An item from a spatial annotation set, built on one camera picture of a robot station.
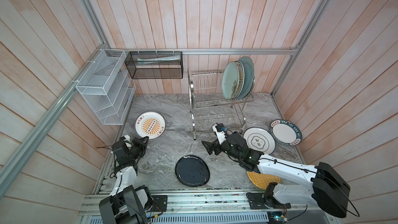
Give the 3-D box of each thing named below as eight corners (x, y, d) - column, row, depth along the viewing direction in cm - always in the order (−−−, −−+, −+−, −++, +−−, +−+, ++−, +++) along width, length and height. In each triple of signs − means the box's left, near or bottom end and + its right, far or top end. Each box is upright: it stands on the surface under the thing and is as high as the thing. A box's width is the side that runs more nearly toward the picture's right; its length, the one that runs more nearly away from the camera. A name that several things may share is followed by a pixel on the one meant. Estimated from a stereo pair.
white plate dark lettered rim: (276, 145, 95) (278, 144, 93) (267, 121, 107) (268, 119, 105) (304, 145, 95) (307, 144, 93) (292, 121, 107) (294, 119, 105)
